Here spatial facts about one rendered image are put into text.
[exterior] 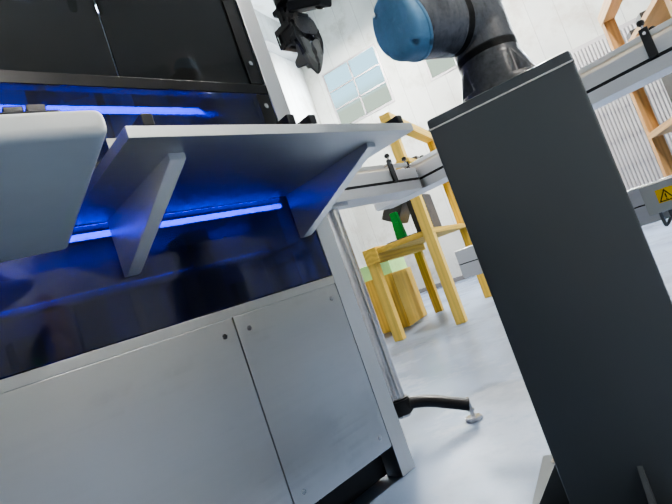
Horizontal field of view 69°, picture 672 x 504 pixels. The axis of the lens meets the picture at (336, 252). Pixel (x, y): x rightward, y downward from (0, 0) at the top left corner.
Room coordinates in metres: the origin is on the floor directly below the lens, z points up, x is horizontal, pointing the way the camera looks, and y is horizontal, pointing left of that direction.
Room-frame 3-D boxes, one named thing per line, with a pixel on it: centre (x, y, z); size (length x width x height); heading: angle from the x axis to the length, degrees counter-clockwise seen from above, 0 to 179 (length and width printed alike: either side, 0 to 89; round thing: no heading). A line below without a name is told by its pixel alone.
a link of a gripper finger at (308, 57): (1.19, -0.08, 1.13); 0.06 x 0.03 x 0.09; 44
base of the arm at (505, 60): (0.92, -0.40, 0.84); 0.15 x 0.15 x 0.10
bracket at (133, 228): (0.92, 0.31, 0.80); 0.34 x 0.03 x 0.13; 44
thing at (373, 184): (1.83, -0.14, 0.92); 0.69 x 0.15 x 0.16; 134
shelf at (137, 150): (1.10, 0.14, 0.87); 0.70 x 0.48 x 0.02; 134
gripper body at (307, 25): (1.20, -0.09, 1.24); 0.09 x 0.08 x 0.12; 44
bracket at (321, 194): (1.27, -0.05, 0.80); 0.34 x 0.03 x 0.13; 44
